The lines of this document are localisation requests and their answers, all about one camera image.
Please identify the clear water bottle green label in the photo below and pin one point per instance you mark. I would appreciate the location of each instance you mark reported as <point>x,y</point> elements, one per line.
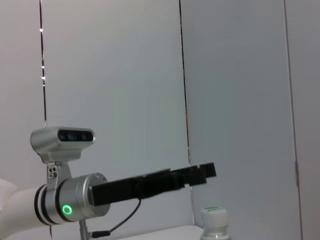
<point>215,220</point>

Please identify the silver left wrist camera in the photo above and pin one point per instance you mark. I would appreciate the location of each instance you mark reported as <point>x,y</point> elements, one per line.
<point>50,145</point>

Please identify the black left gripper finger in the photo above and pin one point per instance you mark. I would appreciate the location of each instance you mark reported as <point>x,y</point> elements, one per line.
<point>210,170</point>

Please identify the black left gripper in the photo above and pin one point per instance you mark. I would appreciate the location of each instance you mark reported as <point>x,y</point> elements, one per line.
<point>125,191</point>

